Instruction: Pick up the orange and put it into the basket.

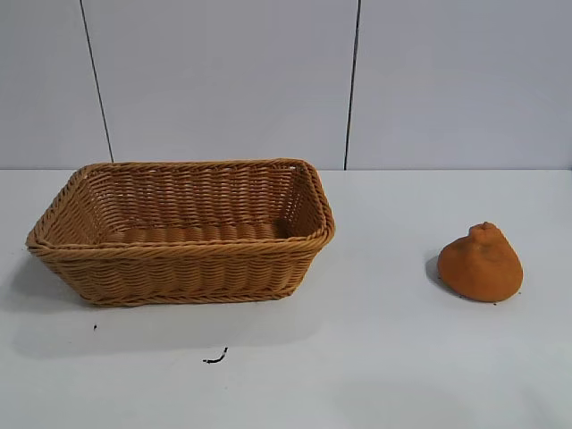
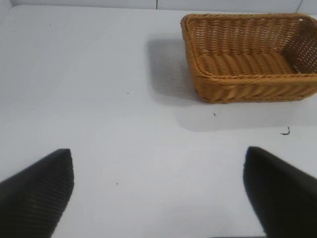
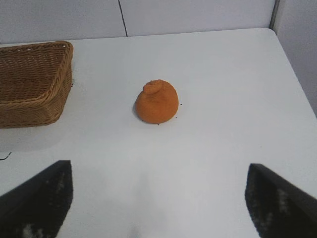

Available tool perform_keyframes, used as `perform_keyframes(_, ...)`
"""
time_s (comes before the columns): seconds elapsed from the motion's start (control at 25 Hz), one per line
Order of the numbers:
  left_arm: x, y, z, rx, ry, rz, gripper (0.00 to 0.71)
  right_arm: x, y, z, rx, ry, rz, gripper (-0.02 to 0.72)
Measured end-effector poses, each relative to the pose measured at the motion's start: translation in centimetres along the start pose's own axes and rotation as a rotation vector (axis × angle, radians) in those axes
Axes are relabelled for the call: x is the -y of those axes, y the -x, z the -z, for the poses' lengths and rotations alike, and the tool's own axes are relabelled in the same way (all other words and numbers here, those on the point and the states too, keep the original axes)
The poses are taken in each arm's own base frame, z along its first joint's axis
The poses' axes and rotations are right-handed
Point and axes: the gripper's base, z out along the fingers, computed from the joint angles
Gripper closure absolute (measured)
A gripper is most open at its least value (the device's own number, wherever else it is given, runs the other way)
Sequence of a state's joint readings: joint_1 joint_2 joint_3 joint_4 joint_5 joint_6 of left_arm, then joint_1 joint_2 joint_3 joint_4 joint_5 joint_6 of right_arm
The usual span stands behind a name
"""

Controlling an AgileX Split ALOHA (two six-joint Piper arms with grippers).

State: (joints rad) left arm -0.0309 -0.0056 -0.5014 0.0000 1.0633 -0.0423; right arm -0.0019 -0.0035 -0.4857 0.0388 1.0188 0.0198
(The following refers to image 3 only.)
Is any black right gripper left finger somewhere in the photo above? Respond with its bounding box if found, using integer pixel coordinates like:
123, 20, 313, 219
0, 160, 74, 238

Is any brown wicker basket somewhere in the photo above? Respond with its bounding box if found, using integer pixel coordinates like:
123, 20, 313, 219
0, 41, 74, 129

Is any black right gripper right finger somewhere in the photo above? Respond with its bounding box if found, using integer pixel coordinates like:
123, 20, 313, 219
245, 163, 317, 238

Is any orange-brown bread roll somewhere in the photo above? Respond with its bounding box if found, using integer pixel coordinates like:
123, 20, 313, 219
134, 79, 179, 124

